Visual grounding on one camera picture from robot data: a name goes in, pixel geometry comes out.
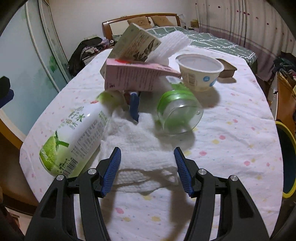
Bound pink carton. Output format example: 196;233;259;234
100;58;182;93

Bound white yogurt cup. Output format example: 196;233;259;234
176;54;225;92

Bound bed with green quilt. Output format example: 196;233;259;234
144;26;257;66

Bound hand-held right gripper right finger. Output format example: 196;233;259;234
173;147;270;241

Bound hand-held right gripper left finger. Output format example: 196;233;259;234
24;147;122;241

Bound frosted glass wardrobe door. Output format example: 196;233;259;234
0;0;72;137

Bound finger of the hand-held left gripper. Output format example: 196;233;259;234
0;76;15;108

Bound white green drink bottle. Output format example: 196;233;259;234
39;91;125;178

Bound brown corrugated paper sleeve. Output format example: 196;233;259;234
216;58;238;78

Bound dark clothes pile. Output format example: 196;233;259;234
68;37;116;78

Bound yellow rim blue bin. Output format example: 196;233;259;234
275;120;296;200

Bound white foam fruit net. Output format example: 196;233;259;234
146;31;192;65

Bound beige leaf print box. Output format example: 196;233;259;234
108;23;162;63

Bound mixed clothes pile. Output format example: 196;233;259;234
273;51;296;81

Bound blue plastic tool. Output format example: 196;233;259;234
128;91;141;123

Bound brown pillow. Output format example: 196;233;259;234
150;15;178;27
127;17;151;30

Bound white paper towel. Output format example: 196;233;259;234
99;110;181;193

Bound striped floral curtain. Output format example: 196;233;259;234
194;0;296;58

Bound wooden bed headboard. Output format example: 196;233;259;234
102;13;181;40

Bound wooden desk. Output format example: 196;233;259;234
268;70;296;137

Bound clear glass jar green lid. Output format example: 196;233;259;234
157;83;204;135

